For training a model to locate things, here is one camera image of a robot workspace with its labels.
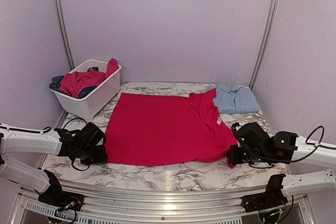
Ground right aluminium frame post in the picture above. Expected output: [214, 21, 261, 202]
[249, 0, 279, 91]

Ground dark blue garment in bin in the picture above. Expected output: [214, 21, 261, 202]
[49, 76, 97, 99]

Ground light blue button shirt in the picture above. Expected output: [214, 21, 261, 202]
[206, 84, 260, 114]

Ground aluminium frame post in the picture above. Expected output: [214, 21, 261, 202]
[249, 0, 279, 91]
[54, 0, 75, 70]

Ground white plastic laundry bin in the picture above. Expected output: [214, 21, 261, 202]
[50, 59, 121, 120]

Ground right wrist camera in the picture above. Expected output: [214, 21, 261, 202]
[231, 122, 241, 133]

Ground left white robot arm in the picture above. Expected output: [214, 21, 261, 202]
[1, 123, 108, 206]

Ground front aluminium rail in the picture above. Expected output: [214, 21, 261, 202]
[10, 179, 316, 224]

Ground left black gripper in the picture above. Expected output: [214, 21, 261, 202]
[78, 145, 108, 165]

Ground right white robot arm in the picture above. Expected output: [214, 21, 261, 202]
[227, 122, 335, 207]

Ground red t-shirt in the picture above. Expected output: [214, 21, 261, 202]
[106, 89, 237, 166]

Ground red garment in bin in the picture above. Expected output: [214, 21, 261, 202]
[60, 58, 119, 95]

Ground left aluminium frame post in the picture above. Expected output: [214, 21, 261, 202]
[54, 0, 75, 70]

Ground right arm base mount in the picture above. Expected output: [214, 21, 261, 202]
[240, 193, 288, 212]

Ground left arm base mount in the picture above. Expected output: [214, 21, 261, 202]
[38, 190, 84, 211]

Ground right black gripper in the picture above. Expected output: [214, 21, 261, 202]
[227, 144, 268, 165]

